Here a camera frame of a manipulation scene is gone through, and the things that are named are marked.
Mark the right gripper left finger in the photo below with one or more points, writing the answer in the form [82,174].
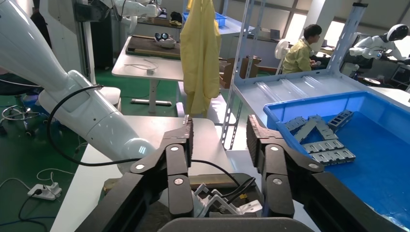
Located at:
[179,160]

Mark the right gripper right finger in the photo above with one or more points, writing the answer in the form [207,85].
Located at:
[272,160]

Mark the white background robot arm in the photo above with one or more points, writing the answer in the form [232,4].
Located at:
[137,9]

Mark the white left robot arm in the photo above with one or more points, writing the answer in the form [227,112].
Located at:
[80,109]

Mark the black container brass edges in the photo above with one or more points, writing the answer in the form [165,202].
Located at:
[208,182]

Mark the grey slotted metal part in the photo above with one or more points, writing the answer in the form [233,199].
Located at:
[306,130]
[295,123]
[326,130]

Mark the flat grey slotted plate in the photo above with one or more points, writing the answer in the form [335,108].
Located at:
[333,157]
[322,146]

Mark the brown cardboard box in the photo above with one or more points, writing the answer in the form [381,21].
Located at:
[229,70]
[253,65]

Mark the hanging yellow coat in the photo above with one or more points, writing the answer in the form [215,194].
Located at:
[200,64]

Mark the seated person yellow jacket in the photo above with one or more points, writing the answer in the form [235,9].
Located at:
[298,59]

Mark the large blue plastic bin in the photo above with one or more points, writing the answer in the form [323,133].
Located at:
[378,160]

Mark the white standing fan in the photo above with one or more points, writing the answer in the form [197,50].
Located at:
[282,49]

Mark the white VR headset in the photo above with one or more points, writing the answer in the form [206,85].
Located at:
[166,42]

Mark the black tray wooden edge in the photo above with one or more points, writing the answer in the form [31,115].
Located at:
[144,46]

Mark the grey laptop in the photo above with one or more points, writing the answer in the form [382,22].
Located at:
[275,33]

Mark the round grey disc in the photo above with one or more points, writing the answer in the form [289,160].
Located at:
[371,81]

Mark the white power strip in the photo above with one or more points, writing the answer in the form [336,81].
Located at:
[43,192]

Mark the black bag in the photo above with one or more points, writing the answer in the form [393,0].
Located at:
[175,16]

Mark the small blue plastic bin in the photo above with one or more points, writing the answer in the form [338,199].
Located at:
[221,18]

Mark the white humanoid robot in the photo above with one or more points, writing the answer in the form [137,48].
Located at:
[371,43]

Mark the dark computer monitor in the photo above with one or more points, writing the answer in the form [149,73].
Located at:
[402,76]

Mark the chrome swivel stool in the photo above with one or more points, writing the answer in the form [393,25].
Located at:
[22,110]

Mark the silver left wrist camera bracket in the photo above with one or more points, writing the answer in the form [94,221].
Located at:
[224,205]

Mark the dark rectangular frame part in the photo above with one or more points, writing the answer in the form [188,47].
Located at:
[341,119]

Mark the white pedestal desk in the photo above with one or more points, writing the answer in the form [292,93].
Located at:
[128,69]

